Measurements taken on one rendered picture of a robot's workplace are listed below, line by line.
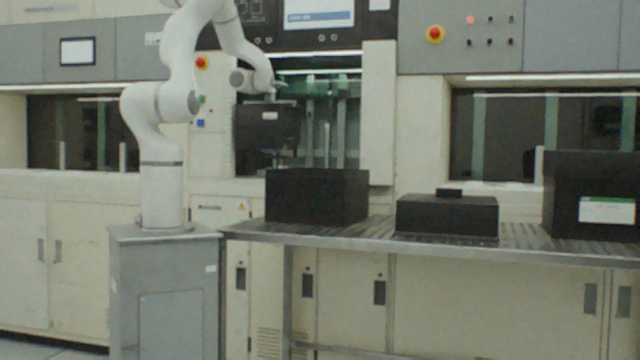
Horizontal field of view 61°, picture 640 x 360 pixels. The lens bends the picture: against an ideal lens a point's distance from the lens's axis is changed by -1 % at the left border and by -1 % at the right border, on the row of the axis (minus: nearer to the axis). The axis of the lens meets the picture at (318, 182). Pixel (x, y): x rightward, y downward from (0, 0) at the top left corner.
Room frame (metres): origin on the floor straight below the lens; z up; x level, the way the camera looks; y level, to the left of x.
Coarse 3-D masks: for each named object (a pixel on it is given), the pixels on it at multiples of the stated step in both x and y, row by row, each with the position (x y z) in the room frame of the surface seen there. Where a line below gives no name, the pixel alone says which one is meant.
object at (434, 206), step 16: (448, 192) 1.64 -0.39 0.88; (400, 208) 1.55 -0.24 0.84; (416, 208) 1.53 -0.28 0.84; (432, 208) 1.52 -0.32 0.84; (448, 208) 1.51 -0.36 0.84; (464, 208) 1.50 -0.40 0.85; (480, 208) 1.49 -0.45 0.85; (496, 208) 1.48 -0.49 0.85; (400, 224) 1.55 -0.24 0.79; (416, 224) 1.53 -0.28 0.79; (432, 224) 1.52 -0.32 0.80; (448, 224) 1.51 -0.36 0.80; (464, 224) 1.50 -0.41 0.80; (480, 224) 1.49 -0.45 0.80; (496, 224) 1.48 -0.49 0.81; (480, 240) 1.48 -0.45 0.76; (496, 240) 1.47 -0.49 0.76
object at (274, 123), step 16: (272, 96) 2.30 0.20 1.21; (240, 112) 2.24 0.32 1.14; (256, 112) 2.22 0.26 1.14; (272, 112) 2.20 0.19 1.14; (288, 112) 2.23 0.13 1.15; (240, 128) 2.24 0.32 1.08; (256, 128) 2.22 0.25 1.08; (272, 128) 2.20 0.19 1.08; (288, 128) 2.23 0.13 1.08; (240, 144) 2.24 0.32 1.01; (256, 144) 2.22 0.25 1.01; (272, 144) 2.20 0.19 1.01; (288, 144) 2.27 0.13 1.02
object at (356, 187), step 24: (288, 168) 1.93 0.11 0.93; (312, 168) 2.00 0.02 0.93; (336, 168) 1.96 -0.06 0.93; (264, 192) 1.77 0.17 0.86; (288, 192) 1.73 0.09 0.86; (312, 192) 1.70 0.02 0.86; (336, 192) 1.67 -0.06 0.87; (360, 192) 1.82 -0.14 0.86; (264, 216) 1.77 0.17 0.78; (288, 216) 1.73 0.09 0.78; (312, 216) 1.70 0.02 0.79; (336, 216) 1.67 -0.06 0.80; (360, 216) 1.82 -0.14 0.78
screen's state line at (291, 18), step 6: (324, 12) 2.14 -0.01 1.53; (330, 12) 2.13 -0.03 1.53; (336, 12) 2.13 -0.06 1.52; (342, 12) 2.12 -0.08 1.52; (348, 12) 2.11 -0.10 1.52; (288, 18) 2.19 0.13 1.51; (294, 18) 2.18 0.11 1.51; (300, 18) 2.17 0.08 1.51; (306, 18) 2.16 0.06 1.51; (312, 18) 2.16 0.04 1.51; (318, 18) 2.15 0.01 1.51; (324, 18) 2.14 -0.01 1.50; (330, 18) 2.13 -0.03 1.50; (336, 18) 2.13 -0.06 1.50; (342, 18) 2.12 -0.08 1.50; (348, 18) 2.11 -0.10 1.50
